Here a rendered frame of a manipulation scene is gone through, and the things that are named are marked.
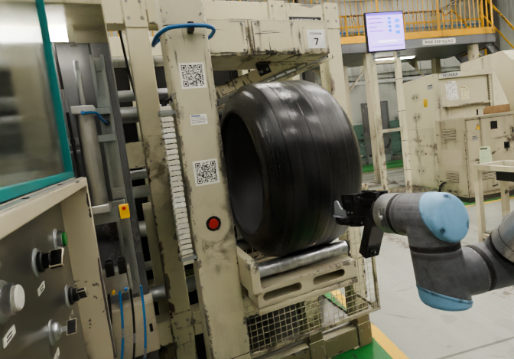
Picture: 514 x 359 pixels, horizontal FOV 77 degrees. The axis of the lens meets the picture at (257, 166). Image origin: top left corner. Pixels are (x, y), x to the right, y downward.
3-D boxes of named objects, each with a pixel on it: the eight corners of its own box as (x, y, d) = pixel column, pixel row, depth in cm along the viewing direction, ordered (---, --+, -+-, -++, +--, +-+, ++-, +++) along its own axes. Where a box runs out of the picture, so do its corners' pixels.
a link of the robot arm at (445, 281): (498, 307, 59) (484, 239, 59) (440, 321, 57) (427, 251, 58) (460, 290, 68) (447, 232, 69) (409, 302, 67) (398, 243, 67)
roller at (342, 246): (248, 264, 101) (251, 279, 100) (253, 265, 97) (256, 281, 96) (341, 239, 113) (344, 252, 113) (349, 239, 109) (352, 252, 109)
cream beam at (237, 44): (196, 57, 121) (190, 16, 120) (185, 73, 145) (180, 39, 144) (331, 53, 143) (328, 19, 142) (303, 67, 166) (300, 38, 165)
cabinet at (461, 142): (470, 203, 466) (463, 117, 457) (440, 197, 523) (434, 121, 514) (522, 194, 483) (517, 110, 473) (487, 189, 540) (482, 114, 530)
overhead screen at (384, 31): (368, 52, 456) (364, 12, 452) (366, 53, 461) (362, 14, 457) (406, 49, 467) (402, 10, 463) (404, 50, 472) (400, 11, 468)
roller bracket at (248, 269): (254, 298, 92) (249, 265, 92) (218, 257, 129) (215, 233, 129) (264, 295, 94) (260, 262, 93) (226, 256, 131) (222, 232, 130)
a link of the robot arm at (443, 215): (442, 252, 56) (431, 195, 57) (389, 243, 68) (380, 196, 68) (478, 239, 60) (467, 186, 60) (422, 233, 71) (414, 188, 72)
